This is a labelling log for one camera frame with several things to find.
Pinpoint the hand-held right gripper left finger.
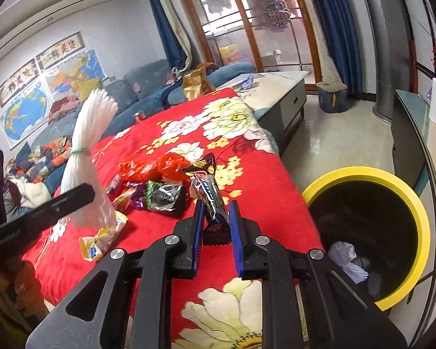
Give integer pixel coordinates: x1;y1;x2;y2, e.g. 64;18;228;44
25;199;206;349

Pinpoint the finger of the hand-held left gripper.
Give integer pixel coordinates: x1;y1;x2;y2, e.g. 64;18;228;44
0;184;96;260

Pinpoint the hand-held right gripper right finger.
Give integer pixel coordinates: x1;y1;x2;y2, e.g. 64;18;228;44
229;200;408;349

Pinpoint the black chocolate bar wrapper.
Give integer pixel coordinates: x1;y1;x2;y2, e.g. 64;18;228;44
182;153;231;247

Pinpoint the white plastic bag bundle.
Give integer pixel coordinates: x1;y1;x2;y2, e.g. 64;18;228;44
60;88;119;230

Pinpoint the yellow rimmed black bin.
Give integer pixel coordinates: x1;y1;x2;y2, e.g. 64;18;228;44
301;166;431;312

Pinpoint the white cloth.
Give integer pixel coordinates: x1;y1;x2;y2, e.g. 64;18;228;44
6;179;52;212

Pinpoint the red floral blanket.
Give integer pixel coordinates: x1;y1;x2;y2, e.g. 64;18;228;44
22;87;326;349

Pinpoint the black green snack packet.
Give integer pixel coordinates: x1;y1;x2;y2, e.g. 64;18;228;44
145;180;188;219

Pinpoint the colourful patterned cloth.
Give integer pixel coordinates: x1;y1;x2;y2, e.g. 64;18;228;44
6;135;74;187

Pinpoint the yellow white snack packet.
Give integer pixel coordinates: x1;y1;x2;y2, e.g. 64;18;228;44
79;211;129;262

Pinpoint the purple candy wrapper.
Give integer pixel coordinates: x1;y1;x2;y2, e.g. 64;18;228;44
130;184;150;211

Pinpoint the world map poster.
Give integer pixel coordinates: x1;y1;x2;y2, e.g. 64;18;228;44
0;80;51;150

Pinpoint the dark purple snack wrapper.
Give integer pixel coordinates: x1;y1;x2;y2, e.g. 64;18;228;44
105;174;126;197

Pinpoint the yellow orange snack wrapper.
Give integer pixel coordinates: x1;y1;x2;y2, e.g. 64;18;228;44
112;188;139;214

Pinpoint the orange plastic bag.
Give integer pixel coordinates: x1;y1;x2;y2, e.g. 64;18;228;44
117;153;192;185

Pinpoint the pile of clothes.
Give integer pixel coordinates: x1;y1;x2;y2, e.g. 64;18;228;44
48;95;83;121

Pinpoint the framed calligraphy picture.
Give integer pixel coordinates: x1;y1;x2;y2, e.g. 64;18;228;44
35;31;86;70
0;58;40;108

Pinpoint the country map poster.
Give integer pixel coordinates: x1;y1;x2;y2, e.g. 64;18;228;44
44;48;107;99

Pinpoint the blue fabric sofa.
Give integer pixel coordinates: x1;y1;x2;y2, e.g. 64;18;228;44
5;58;258;219

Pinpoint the grey coffee table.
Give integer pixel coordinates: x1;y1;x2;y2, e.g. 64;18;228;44
217;70;310;158

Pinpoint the gold gift bag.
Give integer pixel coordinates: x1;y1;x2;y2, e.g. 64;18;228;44
182;67;217;102

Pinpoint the blue wrapper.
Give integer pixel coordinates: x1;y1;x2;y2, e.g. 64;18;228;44
234;74;255;92

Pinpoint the blue round stool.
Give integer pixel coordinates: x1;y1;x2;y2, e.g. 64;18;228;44
315;81;349;114

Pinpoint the yellow box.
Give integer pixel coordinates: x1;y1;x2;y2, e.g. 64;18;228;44
217;44;241;65

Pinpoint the dark tv cabinet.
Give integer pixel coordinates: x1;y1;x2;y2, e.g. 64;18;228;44
390;89;436;346

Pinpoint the blue curtain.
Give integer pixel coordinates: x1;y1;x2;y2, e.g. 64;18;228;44
301;0;364;98
143;0;190;70

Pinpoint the wooden framed glass door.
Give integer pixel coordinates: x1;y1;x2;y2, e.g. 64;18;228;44
171;0;322;85

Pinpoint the silver tower air conditioner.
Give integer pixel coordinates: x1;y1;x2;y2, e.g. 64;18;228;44
355;0;412;121

